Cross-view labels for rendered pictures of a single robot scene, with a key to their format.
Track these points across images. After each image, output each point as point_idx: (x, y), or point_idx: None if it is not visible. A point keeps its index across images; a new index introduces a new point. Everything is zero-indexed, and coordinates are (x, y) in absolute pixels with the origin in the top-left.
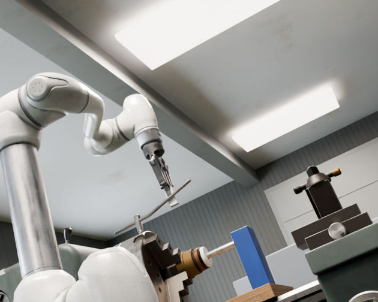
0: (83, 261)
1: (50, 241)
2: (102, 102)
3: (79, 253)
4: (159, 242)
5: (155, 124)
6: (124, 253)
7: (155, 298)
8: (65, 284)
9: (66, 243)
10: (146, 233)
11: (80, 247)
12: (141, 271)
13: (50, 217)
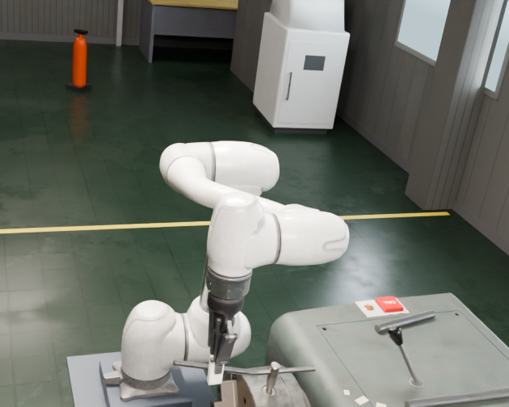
0: (269, 340)
1: (202, 281)
2: (186, 192)
3: (271, 331)
4: (219, 392)
5: (208, 262)
6: (132, 312)
7: (121, 350)
8: (187, 312)
9: (284, 315)
10: (239, 378)
11: (281, 330)
12: (124, 329)
13: (207, 267)
